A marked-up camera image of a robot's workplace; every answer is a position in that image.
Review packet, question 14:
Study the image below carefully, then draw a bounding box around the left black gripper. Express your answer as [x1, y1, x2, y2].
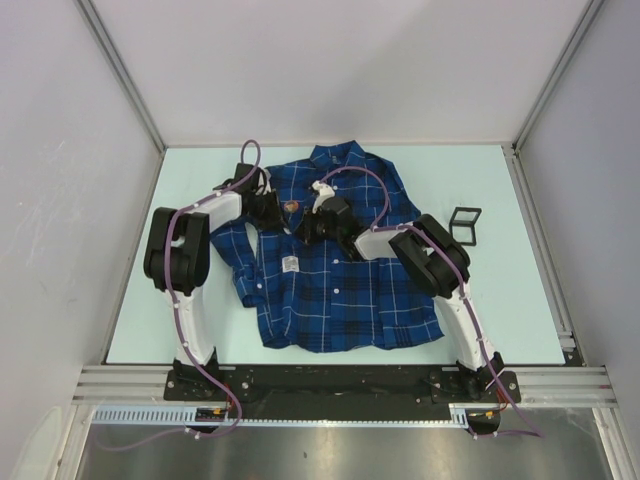
[247, 189, 291, 234]

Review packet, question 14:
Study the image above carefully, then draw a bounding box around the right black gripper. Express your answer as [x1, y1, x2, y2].
[292, 205, 342, 246]

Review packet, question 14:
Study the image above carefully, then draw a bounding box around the blue plaid button shirt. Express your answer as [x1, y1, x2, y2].
[211, 141, 444, 353]

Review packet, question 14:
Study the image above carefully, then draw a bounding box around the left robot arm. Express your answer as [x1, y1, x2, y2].
[143, 163, 284, 400]

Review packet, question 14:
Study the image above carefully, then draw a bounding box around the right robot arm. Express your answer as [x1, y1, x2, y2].
[295, 197, 505, 401]

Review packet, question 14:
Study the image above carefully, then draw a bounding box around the portrait round brooch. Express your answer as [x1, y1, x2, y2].
[283, 200, 299, 213]

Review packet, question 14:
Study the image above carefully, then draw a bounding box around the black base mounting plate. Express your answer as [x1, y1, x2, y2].
[163, 363, 521, 404]

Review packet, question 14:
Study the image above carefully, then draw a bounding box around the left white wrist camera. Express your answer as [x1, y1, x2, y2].
[251, 170, 273, 196]

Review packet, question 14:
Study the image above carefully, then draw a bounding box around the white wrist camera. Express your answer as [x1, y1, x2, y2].
[311, 181, 335, 213]
[251, 170, 273, 196]

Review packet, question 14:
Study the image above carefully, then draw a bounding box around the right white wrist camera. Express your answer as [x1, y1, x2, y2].
[311, 181, 335, 213]

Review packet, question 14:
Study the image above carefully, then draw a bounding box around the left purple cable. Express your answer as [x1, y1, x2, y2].
[94, 138, 262, 451]

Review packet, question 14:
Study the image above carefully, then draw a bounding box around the purple cable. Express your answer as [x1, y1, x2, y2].
[319, 165, 545, 439]
[94, 138, 262, 451]

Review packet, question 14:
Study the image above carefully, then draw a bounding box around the black square frame stand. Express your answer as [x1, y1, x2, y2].
[449, 206, 482, 247]

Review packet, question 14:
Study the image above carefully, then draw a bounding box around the grey slotted cable duct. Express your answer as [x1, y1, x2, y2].
[92, 404, 500, 429]

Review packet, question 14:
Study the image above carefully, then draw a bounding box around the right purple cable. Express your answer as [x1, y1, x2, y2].
[319, 165, 545, 439]

